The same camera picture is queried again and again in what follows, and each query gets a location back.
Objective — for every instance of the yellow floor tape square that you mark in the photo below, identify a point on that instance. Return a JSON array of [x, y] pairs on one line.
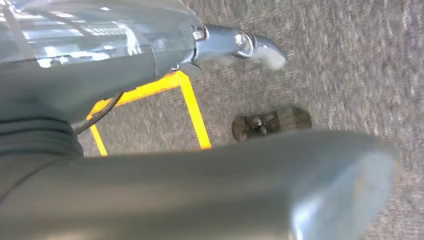
[[195, 112]]

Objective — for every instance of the robot leg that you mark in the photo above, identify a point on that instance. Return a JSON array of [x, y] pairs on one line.
[[198, 185]]

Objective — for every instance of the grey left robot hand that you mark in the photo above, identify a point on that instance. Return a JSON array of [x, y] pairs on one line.
[[82, 49]]

